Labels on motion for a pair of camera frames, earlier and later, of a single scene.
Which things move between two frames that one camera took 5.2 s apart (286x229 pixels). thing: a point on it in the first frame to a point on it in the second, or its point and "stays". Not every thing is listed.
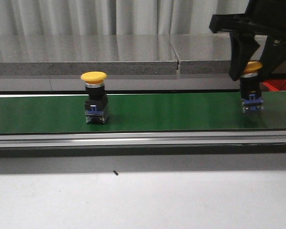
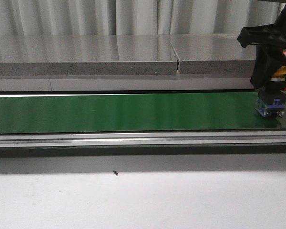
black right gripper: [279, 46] to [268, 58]
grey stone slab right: [210, 53] stays
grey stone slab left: [72, 55] stays
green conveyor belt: [181, 112] stays
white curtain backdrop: [108, 17] stays
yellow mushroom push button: [96, 110] to [271, 100]
